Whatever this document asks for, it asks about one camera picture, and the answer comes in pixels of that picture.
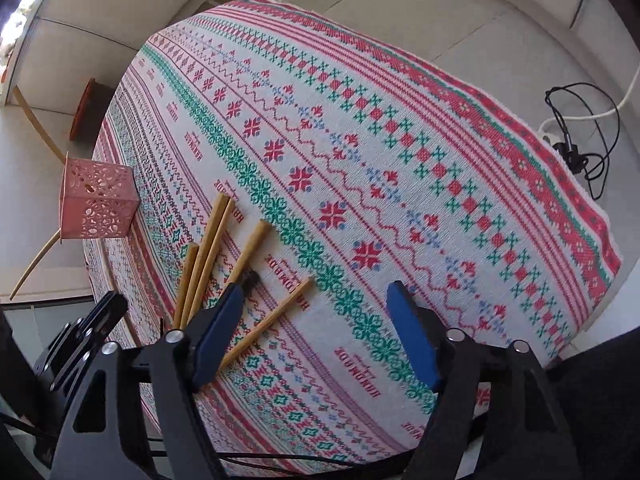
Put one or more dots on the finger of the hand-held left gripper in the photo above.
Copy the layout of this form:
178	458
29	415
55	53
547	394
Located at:
100	312
75	367

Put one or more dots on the patterned red green tablecloth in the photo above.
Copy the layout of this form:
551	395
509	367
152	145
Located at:
350	160

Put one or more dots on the black power adapter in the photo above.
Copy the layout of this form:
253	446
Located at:
570	152

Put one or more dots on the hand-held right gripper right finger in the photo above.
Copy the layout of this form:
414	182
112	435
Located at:
412	335

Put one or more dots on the long wooden stick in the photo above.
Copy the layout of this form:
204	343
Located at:
31	270

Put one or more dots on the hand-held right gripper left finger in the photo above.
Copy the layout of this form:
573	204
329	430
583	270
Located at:
215	335

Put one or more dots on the dark cloth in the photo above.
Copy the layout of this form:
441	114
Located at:
600	410

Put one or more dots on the dark trash bin red liner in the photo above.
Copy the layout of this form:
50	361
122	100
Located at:
82	110

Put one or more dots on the pink perforated utensil holder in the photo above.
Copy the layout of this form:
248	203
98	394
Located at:
97	200

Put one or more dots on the white kitchen cabinet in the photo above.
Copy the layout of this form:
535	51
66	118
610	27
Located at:
100	10

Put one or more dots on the white power strip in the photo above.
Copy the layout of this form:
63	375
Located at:
550	132

